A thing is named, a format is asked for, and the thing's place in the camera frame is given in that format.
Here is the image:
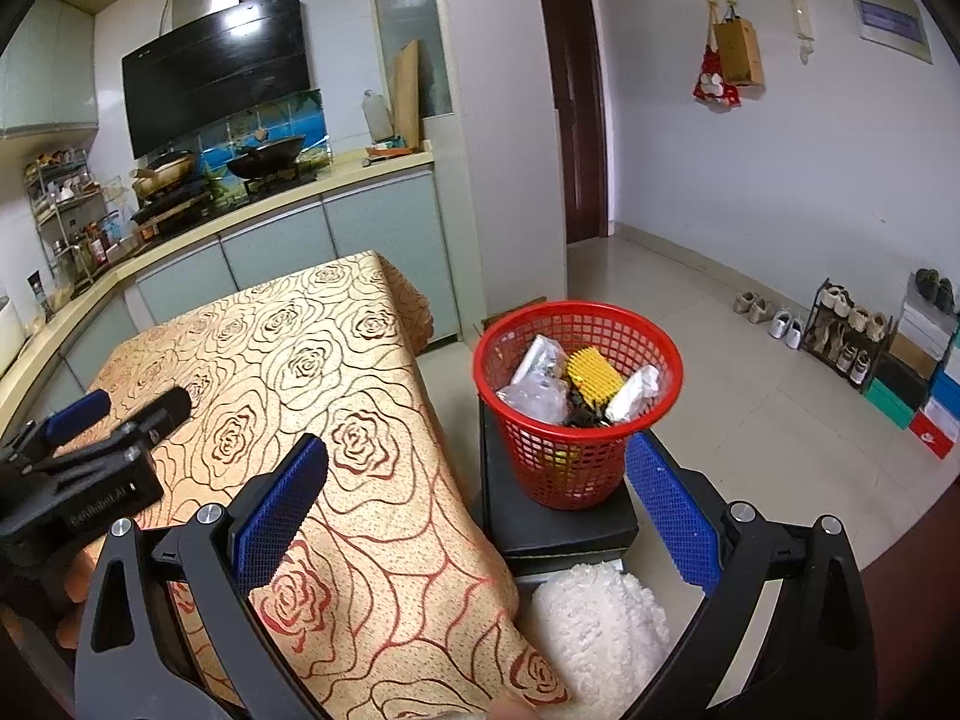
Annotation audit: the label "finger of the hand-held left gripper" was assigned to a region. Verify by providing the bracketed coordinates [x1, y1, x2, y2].
[22, 386, 193, 481]
[0, 390, 115, 466]

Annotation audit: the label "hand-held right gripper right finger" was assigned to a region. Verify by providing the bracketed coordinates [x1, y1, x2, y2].
[624, 431, 878, 720]

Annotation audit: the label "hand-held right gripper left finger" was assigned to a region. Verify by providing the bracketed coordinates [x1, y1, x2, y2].
[73, 431, 331, 720]

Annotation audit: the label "red plastic mesh basket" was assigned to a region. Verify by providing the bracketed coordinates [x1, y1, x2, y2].
[472, 301, 685, 512]

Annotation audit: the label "white plastic bag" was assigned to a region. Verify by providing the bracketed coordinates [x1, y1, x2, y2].
[604, 365, 662, 423]

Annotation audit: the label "clear plastic bag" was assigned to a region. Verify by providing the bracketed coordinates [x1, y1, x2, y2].
[495, 379, 571, 425]

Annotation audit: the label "clear printed plastic wrapper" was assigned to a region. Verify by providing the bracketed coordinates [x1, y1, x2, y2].
[510, 336, 571, 391]

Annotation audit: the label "white rice cooker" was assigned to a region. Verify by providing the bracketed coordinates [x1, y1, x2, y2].
[0, 292, 23, 361]

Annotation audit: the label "black box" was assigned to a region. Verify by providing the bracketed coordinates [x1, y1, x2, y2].
[469, 397, 640, 560]

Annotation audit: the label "white fluffy cushion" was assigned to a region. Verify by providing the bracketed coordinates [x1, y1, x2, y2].
[529, 562, 672, 720]

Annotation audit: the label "metal spice rack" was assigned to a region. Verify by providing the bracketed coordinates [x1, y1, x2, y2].
[22, 148, 125, 293]

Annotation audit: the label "black induction cooker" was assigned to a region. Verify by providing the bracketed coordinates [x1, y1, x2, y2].
[129, 191, 215, 237]

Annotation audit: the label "golden frying pan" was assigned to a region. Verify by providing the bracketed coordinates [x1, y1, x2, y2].
[131, 150, 200, 200]

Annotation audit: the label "group of assorted shoes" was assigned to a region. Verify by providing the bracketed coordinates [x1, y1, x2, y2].
[806, 285, 893, 383]

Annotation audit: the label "gas stove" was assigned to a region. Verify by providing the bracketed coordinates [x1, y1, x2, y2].
[240, 165, 320, 196]

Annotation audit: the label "black metal shoe rack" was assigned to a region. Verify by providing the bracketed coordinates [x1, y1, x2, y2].
[796, 277, 897, 395]

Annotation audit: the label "stack of shoe boxes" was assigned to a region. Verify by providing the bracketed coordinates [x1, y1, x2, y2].
[859, 292, 960, 460]

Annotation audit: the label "black wok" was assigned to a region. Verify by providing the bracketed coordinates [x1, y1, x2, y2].
[225, 131, 308, 179]

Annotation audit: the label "kitchen counter cabinets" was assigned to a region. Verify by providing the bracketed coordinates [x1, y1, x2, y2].
[0, 146, 462, 406]

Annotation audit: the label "black range hood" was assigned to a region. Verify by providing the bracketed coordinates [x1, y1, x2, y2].
[121, 0, 312, 160]

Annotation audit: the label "white plastic jug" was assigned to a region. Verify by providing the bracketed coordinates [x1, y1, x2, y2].
[361, 90, 395, 143]

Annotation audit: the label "wooden cutting board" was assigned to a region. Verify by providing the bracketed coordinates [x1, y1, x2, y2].
[391, 39, 422, 147]

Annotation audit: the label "red hanging ornament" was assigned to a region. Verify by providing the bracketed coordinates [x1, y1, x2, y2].
[690, 37, 743, 110]

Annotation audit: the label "dark wooden door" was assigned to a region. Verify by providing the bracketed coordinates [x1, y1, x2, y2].
[529, 0, 620, 245]

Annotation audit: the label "frosted glass partition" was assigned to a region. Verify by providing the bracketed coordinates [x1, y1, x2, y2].
[366, 0, 455, 143]

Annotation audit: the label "brown paper bag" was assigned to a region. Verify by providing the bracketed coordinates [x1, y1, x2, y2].
[712, 7, 764, 87]

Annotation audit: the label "white intercom handset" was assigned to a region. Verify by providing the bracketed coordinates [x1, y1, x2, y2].
[789, 0, 815, 65]

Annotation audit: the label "pale wall cabinet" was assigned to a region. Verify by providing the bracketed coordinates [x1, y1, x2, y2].
[0, 0, 102, 140]

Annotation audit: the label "grey wall panel box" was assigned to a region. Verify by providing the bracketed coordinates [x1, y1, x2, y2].
[847, 0, 935, 65]

